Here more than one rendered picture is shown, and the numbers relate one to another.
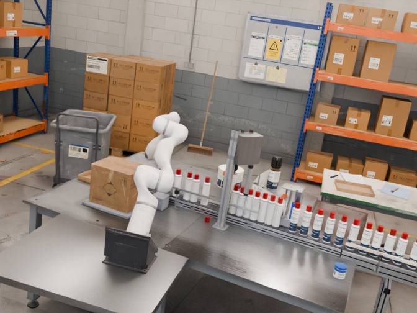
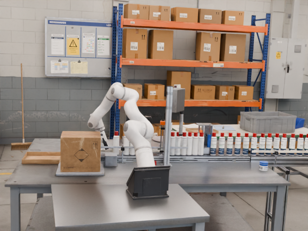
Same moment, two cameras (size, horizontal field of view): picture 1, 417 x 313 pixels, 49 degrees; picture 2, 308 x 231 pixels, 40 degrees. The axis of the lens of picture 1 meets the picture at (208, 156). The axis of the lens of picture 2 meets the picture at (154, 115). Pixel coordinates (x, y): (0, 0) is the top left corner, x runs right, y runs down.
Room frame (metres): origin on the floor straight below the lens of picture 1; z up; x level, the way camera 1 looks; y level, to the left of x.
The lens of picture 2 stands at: (-0.24, 1.66, 1.81)
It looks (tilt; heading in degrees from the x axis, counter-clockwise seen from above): 9 degrees down; 331
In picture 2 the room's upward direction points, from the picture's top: 2 degrees clockwise
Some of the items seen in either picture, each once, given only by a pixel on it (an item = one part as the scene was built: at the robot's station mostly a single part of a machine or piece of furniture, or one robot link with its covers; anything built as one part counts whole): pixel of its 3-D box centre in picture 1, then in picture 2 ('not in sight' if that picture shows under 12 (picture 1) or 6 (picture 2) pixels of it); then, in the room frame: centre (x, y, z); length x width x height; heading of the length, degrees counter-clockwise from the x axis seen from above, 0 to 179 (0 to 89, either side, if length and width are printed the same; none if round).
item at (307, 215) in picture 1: (306, 220); (221, 144); (2.73, -0.69, 0.98); 0.05 x 0.05 x 0.20
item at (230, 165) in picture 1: (228, 179); (167, 126); (2.78, -0.15, 1.16); 0.04 x 0.04 x 0.67; 69
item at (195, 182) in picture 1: (195, 187); (132, 143); (3.01, 0.06, 0.98); 0.05 x 0.05 x 0.20
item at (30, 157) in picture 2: (103, 177); (42, 157); (3.28, 0.77, 0.85); 0.30 x 0.26 x 0.04; 69
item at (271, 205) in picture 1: (270, 209); (195, 143); (2.82, -0.46, 0.98); 0.05 x 0.05 x 0.20
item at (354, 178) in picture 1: (349, 177); (190, 126); (4.32, -1.41, 0.81); 0.38 x 0.36 x 0.02; 77
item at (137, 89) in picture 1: (129, 105); not in sight; (6.65, 1.27, 0.70); 1.20 x 0.82 x 1.39; 82
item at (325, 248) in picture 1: (223, 213); (158, 157); (2.93, -0.16, 0.85); 1.65 x 0.11 x 0.05; 69
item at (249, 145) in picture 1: (246, 148); (175, 99); (2.81, -0.23, 1.38); 0.17 x 0.10 x 0.19; 124
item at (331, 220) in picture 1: (329, 226); (238, 144); (2.67, -0.83, 0.98); 0.05 x 0.05 x 0.20
